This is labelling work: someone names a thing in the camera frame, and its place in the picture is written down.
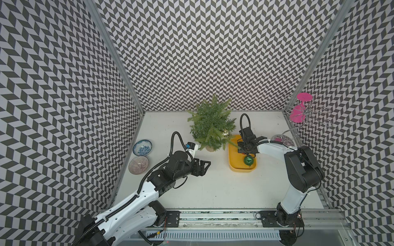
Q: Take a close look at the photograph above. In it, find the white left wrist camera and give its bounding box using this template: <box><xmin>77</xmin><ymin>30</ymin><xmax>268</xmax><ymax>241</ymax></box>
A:
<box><xmin>185</xmin><ymin>142</ymin><xmax>199</xmax><ymax>158</ymax></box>

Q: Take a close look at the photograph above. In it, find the small green christmas tree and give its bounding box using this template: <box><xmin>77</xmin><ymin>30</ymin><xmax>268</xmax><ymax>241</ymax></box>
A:
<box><xmin>187</xmin><ymin>95</ymin><xmax>236</xmax><ymax>152</ymax></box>

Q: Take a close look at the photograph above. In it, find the yellow plastic tray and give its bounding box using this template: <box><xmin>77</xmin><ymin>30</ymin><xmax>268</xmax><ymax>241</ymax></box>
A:
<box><xmin>228</xmin><ymin>135</ymin><xmax>258</xmax><ymax>173</ymax></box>

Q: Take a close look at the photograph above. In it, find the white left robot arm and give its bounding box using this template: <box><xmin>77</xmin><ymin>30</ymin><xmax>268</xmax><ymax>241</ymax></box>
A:
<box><xmin>72</xmin><ymin>131</ymin><xmax>211</xmax><ymax>246</ymax></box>

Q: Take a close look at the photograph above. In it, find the blue patterned bowl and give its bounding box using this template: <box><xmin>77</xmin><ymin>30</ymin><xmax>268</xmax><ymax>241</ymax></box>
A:
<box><xmin>132</xmin><ymin>139</ymin><xmax>152</xmax><ymax>156</ymax></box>

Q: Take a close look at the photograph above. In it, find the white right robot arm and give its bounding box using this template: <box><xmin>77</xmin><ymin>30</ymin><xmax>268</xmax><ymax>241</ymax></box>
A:
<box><xmin>238</xmin><ymin>113</ymin><xmax>324</xmax><ymax>228</ymax></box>

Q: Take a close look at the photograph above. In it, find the green glitter ball ornament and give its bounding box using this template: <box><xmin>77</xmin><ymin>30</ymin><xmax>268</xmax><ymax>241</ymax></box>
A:
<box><xmin>243</xmin><ymin>155</ymin><xmax>254</xmax><ymax>167</ymax></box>

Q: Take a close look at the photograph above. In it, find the white slotted cable duct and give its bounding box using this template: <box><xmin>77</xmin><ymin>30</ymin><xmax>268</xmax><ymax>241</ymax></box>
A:
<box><xmin>145</xmin><ymin>230</ymin><xmax>281</xmax><ymax>241</ymax></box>

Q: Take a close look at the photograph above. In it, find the pink ribbed glass bowl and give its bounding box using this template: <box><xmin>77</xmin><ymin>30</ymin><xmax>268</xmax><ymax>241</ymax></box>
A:
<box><xmin>128</xmin><ymin>156</ymin><xmax>149</xmax><ymax>175</ymax></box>

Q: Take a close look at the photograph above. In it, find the metal base rail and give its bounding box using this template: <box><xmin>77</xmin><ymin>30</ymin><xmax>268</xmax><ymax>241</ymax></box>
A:
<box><xmin>166</xmin><ymin>209</ymin><xmax>350</xmax><ymax>230</ymax></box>

